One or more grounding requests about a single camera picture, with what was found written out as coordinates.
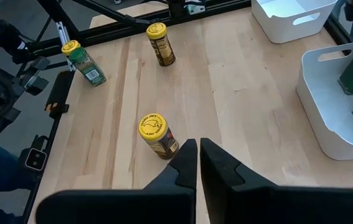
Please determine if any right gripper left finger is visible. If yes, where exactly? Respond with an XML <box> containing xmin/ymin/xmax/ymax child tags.
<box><xmin>35</xmin><ymin>138</ymin><xmax>199</xmax><ymax>224</ymax></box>

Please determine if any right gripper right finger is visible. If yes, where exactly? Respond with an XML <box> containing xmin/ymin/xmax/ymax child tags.
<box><xmin>199</xmin><ymin>138</ymin><xmax>353</xmax><ymax>224</ymax></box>

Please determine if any yellow-lid spice jar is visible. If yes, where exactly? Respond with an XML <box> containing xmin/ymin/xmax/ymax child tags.
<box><xmin>146</xmin><ymin>22</ymin><xmax>176</xmax><ymax>67</ymax></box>
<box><xmin>60</xmin><ymin>39</ymin><xmax>82</xmax><ymax>63</ymax></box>
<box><xmin>138</xmin><ymin>113</ymin><xmax>180</xmax><ymax>161</ymax></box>

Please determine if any white plastic bin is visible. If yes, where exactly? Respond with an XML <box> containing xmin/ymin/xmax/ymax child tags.
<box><xmin>296</xmin><ymin>42</ymin><xmax>353</xmax><ymax>162</ymax></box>
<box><xmin>250</xmin><ymin>0</ymin><xmax>339</xmax><ymax>44</ymax></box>

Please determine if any black table clamp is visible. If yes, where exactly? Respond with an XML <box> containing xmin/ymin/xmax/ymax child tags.
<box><xmin>44</xmin><ymin>70</ymin><xmax>76</xmax><ymax>119</ymax></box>

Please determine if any small table-level camera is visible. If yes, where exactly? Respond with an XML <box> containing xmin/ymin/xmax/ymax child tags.
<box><xmin>24</xmin><ymin>147</ymin><xmax>49</xmax><ymax>172</ymax></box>

